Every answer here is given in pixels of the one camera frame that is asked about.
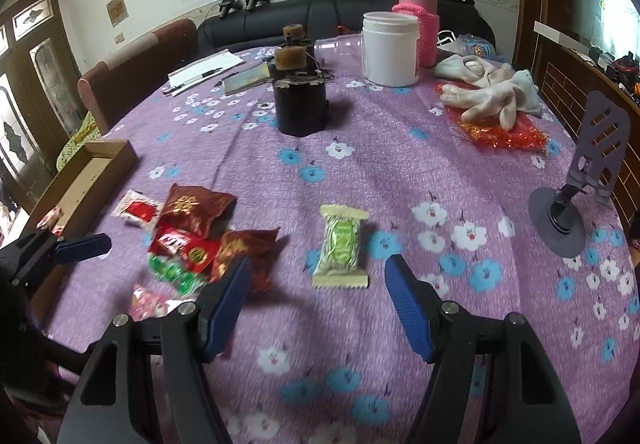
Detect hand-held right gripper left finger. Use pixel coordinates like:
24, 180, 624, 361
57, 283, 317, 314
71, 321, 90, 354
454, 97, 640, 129
57, 256, 253, 444

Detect wooden glass door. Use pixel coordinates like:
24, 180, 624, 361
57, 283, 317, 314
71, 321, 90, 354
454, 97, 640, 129
0, 0, 87, 235

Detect large black canister with cork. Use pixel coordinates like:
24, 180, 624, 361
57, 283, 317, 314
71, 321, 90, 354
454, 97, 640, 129
273, 43, 332, 136

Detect small black canister with cork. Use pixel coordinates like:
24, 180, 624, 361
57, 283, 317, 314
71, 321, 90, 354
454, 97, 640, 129
267, 24, 322, 81

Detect pink sleeved thermos bottle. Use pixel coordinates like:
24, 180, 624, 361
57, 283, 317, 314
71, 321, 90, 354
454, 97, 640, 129
391, 0, 441, 69

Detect blue printed plastic bag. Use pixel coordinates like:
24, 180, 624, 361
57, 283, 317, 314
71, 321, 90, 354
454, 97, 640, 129
452, 33, 502, 61

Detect red mesh bag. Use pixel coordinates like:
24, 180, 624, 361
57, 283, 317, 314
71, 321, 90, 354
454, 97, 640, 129
432, 82, 549, 153

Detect white and red snack packet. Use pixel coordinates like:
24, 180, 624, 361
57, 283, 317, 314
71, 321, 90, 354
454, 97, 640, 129
111, 190, 162, 228

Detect white plastic jar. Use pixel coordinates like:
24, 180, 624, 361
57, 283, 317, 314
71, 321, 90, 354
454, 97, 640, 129
362, 11, 420, 88

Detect bright red snack packet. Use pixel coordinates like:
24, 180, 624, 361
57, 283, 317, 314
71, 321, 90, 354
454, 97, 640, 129
148, 226, 221, 276

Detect green candy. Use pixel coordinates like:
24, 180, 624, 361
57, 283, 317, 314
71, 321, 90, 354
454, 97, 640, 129
147, 254, 207, 296

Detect wooden cabinet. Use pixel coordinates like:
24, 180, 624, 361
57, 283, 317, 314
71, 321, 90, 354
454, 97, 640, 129
515, 0, 640, 235

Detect shiny flat booklet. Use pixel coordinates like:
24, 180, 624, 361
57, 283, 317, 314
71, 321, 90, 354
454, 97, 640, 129
223, 61, 274, 97

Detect green patterned cushion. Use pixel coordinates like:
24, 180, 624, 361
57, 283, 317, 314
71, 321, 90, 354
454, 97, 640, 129
55, 111, 101, 171

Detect small red snack packet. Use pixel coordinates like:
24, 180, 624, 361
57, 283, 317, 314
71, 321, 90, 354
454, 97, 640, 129
37, 206, 64, 231

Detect purple floral tablecloth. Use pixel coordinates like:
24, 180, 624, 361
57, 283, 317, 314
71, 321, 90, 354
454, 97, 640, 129
42, 43, 638, 444

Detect green and cream snack packet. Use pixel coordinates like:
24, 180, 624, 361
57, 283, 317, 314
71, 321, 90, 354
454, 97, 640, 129
312, 204, 371, 289

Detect white flat box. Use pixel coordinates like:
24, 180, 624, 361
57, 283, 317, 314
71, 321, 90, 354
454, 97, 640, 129
533, 21, 592, 51

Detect black pen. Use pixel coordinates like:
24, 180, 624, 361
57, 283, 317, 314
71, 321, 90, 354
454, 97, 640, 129
163, 67, 224, 94

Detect black leather sofa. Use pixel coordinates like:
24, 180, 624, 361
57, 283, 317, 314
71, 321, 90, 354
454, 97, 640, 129
196, 0, 497, 64

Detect pink snack packet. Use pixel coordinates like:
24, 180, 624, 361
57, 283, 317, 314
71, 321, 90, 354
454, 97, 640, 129
129, 286, 184, 321

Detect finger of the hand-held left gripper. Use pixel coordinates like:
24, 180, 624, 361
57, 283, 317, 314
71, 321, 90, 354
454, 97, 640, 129
54, 232, 112, 266

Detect clear plastic container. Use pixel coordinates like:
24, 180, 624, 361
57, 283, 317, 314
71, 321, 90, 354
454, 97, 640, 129
313, 35, 366, 57

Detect grey phone stand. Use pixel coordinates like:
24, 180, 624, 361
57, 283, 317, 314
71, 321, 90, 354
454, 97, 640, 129
528, 91, 632, 258

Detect dark red gold-print snack packet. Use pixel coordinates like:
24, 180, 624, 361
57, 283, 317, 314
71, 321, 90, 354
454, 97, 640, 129
209, 227, 280, 293
155, 183, 236, 241

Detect white notepad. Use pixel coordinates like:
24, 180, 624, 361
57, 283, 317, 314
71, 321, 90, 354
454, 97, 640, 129
167, 49, 245, 96

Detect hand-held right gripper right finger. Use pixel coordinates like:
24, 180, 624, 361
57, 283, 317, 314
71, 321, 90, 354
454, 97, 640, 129
384, 254, 583, 444

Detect small wall plaque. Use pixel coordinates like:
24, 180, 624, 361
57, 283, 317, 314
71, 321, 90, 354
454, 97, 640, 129
106, 0, 127, 28

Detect brown chair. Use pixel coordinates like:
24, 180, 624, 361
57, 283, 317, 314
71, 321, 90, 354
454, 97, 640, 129
77, 18, 198, 136

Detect brown cardboard box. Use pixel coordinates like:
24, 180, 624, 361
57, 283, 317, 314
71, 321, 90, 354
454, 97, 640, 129
25, 139, 138, 239

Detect white glove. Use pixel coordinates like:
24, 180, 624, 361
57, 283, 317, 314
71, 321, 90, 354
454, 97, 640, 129
434, 55, 516, 88
440, 69, 542, 133

